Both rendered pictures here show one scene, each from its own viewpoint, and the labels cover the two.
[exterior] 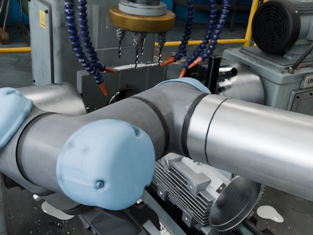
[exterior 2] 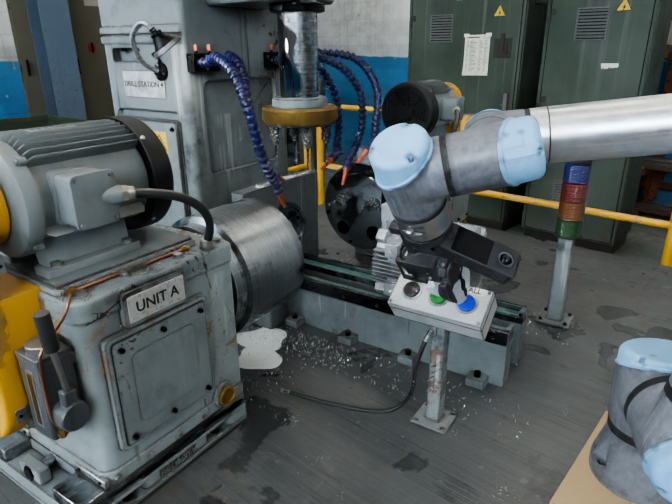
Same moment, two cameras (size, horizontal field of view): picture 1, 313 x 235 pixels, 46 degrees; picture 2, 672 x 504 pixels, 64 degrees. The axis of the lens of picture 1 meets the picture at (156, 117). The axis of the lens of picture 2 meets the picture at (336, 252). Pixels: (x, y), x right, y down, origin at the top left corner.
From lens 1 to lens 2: 0.52 m
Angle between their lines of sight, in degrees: 20
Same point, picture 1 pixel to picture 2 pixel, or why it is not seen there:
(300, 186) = (630, 141)
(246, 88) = not seen: hidden behind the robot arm
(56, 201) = (435, 225)
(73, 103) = (273, 214)
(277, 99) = not seen: hidden behind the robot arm
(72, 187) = (514, 163)
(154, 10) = (320, 101)
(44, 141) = (472, 143)
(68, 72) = (210, 201)
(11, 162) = (435, 174)
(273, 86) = not seen: hidden behind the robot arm
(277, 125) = (601, 107)
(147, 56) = (283, 169)
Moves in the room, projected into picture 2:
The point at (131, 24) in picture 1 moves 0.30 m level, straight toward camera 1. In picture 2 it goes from (302, 118) to (369, 136)
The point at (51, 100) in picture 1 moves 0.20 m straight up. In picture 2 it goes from (251, 215) to (244, 111)
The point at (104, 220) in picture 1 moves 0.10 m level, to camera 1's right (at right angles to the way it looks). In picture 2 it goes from (461, 244) to (521, 235)
